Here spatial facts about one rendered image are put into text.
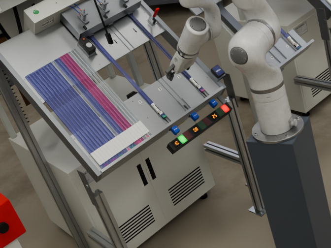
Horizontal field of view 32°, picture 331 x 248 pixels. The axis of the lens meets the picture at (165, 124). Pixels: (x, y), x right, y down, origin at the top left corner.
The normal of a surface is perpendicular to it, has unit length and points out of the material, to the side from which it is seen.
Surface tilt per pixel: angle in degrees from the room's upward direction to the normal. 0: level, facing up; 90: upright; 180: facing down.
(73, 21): 42
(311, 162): 90
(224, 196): 0
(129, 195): 90
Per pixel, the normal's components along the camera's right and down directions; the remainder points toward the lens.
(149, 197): 0.61, 0.22
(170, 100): 0.18, -0.48
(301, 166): 0.81, 0.04
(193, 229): -0.29, -0.83
